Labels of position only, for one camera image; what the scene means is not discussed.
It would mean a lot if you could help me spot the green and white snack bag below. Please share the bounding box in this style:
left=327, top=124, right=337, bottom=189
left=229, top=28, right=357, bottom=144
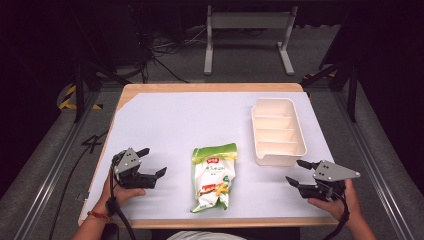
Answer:
left=190, top=142, right=239, bottom=214

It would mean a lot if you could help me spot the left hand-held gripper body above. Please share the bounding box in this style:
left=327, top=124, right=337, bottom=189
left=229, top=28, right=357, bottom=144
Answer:
left=112, top=147, right=158, bottom=190

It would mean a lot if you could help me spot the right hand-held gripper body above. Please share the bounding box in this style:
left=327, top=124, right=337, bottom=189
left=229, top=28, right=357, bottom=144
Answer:
left=299, top=159, right=361, bottom=203

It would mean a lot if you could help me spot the right hand-held gripper black cable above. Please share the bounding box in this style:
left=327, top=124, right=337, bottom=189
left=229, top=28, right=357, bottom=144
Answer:
left=320, top=189, right=351, bottom=240

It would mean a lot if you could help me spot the red bracelet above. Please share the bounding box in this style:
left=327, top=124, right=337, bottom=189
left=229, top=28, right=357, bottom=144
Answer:
left=86, top=210, right=111, bottom=223

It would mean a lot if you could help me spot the white divided plastic bin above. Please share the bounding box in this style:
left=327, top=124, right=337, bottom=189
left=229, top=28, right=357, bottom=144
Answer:
left=250, top=97, right=308, bottom=167

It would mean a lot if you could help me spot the bundle of floor cables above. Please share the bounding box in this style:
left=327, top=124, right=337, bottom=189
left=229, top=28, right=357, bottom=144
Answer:
left=131, top=24, right=208, bottom=84

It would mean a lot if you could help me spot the yellow and black hazard tape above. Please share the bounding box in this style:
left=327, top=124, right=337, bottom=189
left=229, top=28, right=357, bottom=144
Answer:
left=58, top=84, right=103, bottom=111

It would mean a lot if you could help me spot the aluminium floor rail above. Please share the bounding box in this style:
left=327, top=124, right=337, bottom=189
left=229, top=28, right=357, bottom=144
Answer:
left=13, top=89, right=101, bottom=240
left=333, top=89, right=416, bottom=240

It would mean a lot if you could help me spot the grey metal stand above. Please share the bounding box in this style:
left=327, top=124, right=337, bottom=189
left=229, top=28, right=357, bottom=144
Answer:
left=203, top=4, right=299, bottom=77

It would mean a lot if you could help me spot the person's right hand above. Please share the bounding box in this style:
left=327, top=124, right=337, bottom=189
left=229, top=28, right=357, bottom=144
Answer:
left=307, top=179, right=363, bottom=228

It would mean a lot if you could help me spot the person's light clothing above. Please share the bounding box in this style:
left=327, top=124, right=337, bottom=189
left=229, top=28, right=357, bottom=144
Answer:
left=165, top=230, right=248, bottom=240

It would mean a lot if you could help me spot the black metal stand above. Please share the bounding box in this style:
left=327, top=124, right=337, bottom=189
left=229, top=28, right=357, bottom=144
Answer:
left=73, top=58, right=132, bottom=124
left=300, top=59, right=360, bottom=124

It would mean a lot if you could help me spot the person's left hand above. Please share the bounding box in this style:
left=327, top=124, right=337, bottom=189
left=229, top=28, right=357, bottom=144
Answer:
left=91, top=178, right=147, bottom=218

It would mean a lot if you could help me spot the left hand-held gripper black cable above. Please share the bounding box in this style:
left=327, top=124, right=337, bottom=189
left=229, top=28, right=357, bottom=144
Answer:
left=105, top=159, right=137, bottom=240

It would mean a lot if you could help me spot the white table mat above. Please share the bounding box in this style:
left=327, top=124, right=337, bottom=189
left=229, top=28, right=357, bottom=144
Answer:
left=80, top=91, right=336, bottom=222

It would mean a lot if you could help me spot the hand-held gripper black cable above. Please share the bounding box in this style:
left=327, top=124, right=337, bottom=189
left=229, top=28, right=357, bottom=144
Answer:
left=320, top=189, right=351, bottom=240
left=105, top=159, right=137, bottom=240

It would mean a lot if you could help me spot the thin black floor cable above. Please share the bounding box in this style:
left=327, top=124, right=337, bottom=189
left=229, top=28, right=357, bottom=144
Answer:
left=49, top=131, right=111, bottom=240

